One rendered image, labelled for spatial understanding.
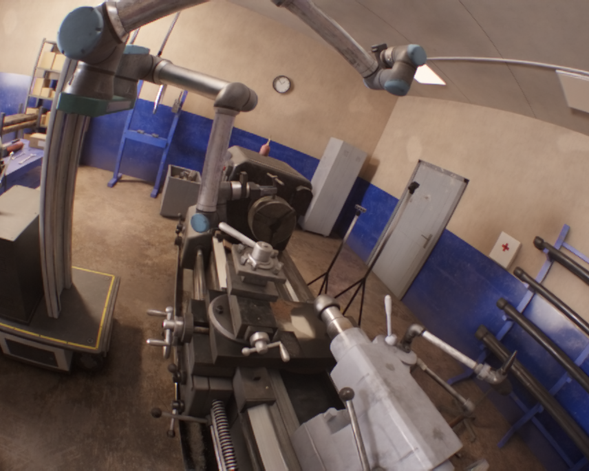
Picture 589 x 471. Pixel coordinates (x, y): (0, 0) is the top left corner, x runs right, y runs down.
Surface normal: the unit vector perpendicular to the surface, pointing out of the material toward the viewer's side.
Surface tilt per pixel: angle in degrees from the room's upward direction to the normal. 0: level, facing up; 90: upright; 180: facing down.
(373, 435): 76
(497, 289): 90
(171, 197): 90
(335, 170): 90
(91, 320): 0
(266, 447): 36
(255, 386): 0
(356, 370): 85
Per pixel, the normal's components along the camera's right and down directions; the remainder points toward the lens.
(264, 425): -0.18, -0.83
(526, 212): -0.86, -0.22
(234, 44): 0.33, 0.46
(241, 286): 0.39, -0.86
